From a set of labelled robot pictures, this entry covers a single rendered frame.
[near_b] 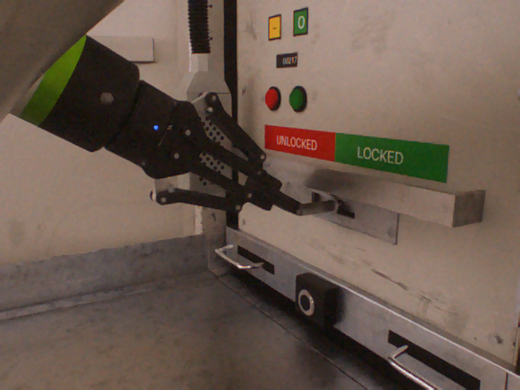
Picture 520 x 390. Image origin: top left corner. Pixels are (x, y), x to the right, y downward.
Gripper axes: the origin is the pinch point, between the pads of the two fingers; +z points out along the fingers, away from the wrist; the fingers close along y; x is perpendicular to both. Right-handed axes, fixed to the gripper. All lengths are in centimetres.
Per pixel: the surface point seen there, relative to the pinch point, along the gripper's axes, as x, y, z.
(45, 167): -43.0, 10.5, -16.3
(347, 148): 4.1, -8.6, 3.4
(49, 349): -11.4, 28.2, -12.1
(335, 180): 7.0, -4.0, 1.5
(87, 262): -25.6, 19.9, -7.9
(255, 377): 6.2, 18.9, 3.8
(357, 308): 8.3, 7.5, 11.4
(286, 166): -2.5, -4.2, 1.5
